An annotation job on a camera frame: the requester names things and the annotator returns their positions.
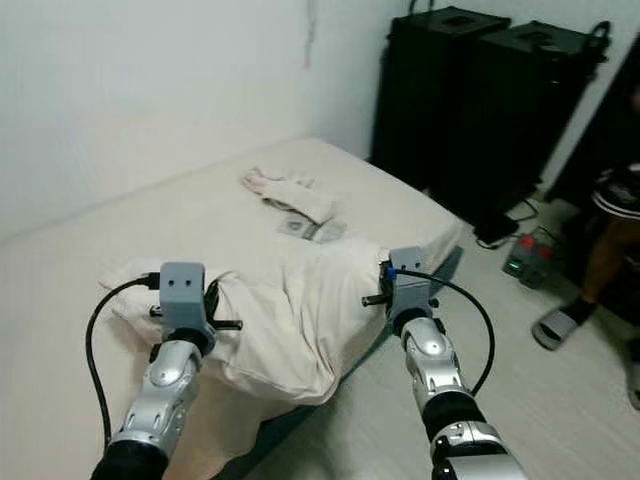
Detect cream fabric pillow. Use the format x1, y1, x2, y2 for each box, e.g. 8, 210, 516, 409
98, 238, 401, 406

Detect grey printed paper card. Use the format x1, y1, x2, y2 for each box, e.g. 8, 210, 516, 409
278, 215, 349, 244

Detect cream folded cloth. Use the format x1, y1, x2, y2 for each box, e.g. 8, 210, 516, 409
240, 166, 336, 225

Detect black power adapter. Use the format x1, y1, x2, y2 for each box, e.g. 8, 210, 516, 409
472, 200, 541, 246

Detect grey charger with red buttons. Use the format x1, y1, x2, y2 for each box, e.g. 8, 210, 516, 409
503, 230, 561, 289

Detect mattress with cream sheet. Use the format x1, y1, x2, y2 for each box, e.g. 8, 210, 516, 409
0, 138, 466, 480

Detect grey slide slipper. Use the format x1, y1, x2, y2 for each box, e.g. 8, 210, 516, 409
532, 307, 583, 351

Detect tall black equipment case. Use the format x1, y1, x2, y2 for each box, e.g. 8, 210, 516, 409
455, 18, 611, 226
370, 0, 511, 196

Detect person in striped black shorts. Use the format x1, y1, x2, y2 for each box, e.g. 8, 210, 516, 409
560, 80, 640, 331

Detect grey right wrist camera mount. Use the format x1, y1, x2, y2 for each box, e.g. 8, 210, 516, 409
388, 247, 433, 316

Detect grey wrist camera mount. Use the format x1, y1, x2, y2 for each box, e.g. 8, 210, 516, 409
388, 247, 433, 316
160, 262, 209, 336

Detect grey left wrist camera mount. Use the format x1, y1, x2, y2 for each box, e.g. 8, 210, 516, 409
160, 262, 209, 336

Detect grey wall cord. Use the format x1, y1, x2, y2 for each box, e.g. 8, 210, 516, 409
303, 0, 318, 69

